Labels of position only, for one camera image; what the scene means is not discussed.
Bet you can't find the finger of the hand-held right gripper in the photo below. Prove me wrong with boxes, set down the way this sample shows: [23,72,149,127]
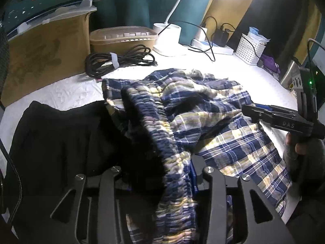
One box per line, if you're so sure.
[242,105,315,136]
[254,103,302,119]

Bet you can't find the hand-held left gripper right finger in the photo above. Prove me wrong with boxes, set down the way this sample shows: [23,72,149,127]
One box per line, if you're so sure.
[189,155,295,244]

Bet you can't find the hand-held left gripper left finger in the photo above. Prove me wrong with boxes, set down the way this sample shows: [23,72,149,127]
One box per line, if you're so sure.
[49,166,132,244]

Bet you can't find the blue yellow plaid pants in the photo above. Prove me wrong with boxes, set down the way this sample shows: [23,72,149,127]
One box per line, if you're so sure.
[102,68,292,244]

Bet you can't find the person's right forearm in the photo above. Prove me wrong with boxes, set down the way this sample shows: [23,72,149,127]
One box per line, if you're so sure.
[286,180,325,244]

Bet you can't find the person's right hand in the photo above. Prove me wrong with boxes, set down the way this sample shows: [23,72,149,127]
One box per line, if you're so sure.
[284,132,306,183]

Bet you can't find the stainless steel tumbler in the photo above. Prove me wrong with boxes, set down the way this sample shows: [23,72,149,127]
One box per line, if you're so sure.
[279,61,302,90]

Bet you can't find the purple cloth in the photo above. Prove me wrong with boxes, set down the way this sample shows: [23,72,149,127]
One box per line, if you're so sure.
[258,54,281,74]

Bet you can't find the black cloth garment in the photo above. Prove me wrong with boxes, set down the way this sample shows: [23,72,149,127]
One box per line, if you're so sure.
[5,101,165,244]

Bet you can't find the white woven plastic basket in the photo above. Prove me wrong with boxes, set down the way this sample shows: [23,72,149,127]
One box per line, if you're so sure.
[235,33,266,66]

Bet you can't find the yellow curtain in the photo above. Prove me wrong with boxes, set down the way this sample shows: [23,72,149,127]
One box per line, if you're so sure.
[292,2,322,59]
[203,0,262,41]

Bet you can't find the blue face mask packet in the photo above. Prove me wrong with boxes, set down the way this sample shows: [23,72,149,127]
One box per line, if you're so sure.
[247,27,271,42]

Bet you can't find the white power strip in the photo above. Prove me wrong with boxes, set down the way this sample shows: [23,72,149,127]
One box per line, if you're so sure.
[190,39,234,56]

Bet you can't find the black charger brick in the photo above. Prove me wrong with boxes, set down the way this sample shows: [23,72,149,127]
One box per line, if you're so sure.
[213,29,229,47]

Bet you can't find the white desk lamp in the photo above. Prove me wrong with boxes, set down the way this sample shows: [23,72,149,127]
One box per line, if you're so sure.
[152,0,254,56]

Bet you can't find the beige lidded plastic container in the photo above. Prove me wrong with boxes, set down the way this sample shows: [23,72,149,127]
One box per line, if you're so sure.
[89,26,158,54]

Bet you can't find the brown cardboard box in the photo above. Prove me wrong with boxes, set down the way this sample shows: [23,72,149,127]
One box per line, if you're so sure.
[0,11,92,107]

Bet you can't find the black mesh panel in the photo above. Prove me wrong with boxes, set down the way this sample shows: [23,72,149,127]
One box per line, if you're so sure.
[0,18,11,99]

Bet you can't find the white tablet stand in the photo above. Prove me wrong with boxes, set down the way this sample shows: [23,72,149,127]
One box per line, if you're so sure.
[8,0,97,37]

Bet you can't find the teal curtain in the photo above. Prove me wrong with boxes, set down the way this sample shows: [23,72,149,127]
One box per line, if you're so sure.
[89,0,214,46]

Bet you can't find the black braided cable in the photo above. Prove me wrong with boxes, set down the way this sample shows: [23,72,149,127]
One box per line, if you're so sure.
[0,132,24,224]

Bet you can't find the coiled black cable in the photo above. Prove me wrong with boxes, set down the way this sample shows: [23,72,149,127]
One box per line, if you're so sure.
[85,44,158,79]

